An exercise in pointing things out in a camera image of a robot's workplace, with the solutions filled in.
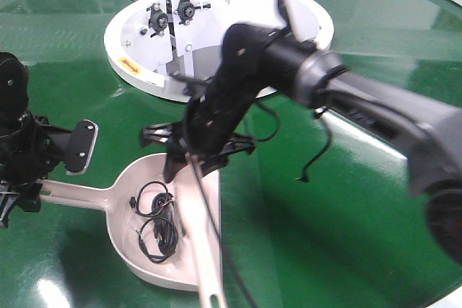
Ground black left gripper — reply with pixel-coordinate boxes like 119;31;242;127
1;115;71;228

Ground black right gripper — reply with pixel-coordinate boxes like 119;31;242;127
139;122;256;182

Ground black cable bundle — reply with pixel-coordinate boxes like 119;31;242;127
128;181;180;264

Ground beige hand brush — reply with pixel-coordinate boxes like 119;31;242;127
186;164;227;307

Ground beige plastic dustpan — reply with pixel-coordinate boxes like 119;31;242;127
40;154;222;292

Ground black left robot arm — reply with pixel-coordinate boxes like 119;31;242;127
1;52;70;228

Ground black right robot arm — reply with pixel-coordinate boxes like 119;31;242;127
140;22;461;262

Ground black left wrist camera plate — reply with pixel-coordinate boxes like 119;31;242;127
64;120;99;175

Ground white inner conveyor ring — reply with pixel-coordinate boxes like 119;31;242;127
103;0;334;105

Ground left black bearing mount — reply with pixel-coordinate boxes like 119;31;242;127
139;3;169;38

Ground black bearing mount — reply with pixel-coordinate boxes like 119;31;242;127
174;0;212;25
139;3;169;38

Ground right black bearing mount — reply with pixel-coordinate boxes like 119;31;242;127
174;0;212;25

